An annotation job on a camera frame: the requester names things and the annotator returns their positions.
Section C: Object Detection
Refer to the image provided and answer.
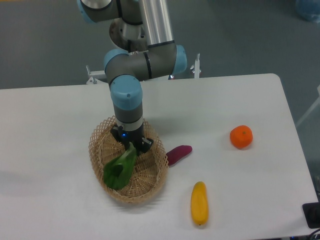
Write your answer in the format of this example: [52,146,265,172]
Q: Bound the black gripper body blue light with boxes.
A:
[117,125,144,152]

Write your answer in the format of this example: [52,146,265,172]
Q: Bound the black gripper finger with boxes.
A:
[136,137,154,156]
[110,125,125,146]

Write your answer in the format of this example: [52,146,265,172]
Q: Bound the green bok choy vegetable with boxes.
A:
[103,142,137,190]

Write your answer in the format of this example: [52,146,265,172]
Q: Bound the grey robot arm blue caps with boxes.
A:
[77,0,187,154]

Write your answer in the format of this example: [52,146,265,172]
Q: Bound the woven wicker basket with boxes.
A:
[88,116,169,204]

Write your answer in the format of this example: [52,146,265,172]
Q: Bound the purple sweet potato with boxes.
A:
[166,145,193,167]

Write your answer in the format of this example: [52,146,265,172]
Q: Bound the yellow squash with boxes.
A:
[190,181,209,226]

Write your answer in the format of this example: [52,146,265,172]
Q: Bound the orange mandarin fruit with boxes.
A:
[229,125,254,149]

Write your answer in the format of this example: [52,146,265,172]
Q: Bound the black device at table edge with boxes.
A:
[302,202,320,229]

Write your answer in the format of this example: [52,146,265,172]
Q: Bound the blue plastic bag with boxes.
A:
[295,0,320,24]

